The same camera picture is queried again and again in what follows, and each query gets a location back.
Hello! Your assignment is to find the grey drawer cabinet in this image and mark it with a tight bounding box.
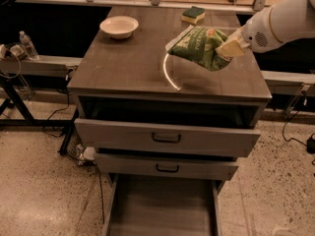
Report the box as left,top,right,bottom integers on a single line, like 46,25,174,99
67,5,273,236

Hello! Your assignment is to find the black power adapter with cable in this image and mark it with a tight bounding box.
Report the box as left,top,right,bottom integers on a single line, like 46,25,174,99
282,112,315,166

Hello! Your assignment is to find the clear plastic water bottle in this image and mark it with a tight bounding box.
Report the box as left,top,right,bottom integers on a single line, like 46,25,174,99
20,30,39,60

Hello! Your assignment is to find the white ceramic bowl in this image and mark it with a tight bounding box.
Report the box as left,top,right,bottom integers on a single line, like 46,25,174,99
99,16,139,39

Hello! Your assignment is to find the grey middle drawer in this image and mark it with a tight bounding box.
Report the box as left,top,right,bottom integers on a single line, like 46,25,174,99
95,153,238,181

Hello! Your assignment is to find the grey top drawer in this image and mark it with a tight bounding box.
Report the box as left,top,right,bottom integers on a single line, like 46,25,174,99
75,118,260,157

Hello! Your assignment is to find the black metal side table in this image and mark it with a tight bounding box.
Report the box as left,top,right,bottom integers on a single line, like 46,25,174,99
0,42,80,156

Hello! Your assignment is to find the grey bottom drawer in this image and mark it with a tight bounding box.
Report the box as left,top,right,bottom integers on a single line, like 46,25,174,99
101,174,221,236

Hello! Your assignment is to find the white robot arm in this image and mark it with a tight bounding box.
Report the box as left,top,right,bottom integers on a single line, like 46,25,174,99
216,0,315,57

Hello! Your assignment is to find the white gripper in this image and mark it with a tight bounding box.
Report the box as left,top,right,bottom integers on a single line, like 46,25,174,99
216,7,283,57

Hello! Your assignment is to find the grey drawer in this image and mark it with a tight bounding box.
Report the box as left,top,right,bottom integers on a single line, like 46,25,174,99
101,174,221,236
75,118,260,157
95,153,238,181

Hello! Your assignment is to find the green jalapeno chip bag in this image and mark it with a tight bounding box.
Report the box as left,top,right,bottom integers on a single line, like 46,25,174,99
165,26,231,71

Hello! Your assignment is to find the yellow green sponge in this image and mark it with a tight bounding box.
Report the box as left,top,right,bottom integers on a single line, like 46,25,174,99
181,6,205,25

